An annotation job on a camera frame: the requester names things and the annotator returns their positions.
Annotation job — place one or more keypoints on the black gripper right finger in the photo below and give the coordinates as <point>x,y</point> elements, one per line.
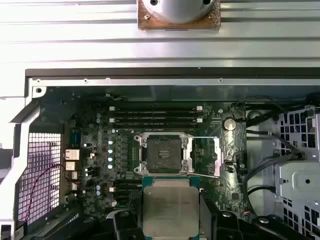
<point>225,225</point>

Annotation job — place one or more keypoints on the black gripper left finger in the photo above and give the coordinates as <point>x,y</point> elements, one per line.
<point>125,225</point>

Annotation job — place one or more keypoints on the silver square CPU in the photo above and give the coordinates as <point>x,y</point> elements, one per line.
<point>171,212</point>

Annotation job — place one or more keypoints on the metal socket cover frame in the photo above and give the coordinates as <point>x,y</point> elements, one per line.
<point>217,155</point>

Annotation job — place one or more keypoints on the thin metal locking lever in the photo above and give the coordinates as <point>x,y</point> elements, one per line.
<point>205,137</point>

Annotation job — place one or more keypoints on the black RAM slot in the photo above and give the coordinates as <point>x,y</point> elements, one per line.
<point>155,122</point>
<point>127,190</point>
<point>127,183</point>
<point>155,116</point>
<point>155,128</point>
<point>155,109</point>

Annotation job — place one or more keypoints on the CPU socket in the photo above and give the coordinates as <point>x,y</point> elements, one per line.
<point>163,155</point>

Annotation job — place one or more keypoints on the silver rear port connector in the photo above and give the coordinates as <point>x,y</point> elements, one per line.
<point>72,154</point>
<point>70,166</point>

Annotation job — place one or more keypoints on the silver box drive cage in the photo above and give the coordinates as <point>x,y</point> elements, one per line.
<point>300,175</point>

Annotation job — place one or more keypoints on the round silver coin battery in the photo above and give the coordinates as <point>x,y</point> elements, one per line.
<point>229,124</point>

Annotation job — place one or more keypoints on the green motherboard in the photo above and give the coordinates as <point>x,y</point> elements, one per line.
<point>215,113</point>

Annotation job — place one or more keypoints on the motherboard mounting screw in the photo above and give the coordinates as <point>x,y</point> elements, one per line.
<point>220,110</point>

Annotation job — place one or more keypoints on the perforated metal drive cage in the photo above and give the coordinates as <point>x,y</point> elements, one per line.
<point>309,130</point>

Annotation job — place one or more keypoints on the black silver PC case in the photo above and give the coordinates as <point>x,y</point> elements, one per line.
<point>150,72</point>

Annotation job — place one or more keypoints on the square brown base plate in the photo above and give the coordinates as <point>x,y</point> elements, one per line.
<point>145,23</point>

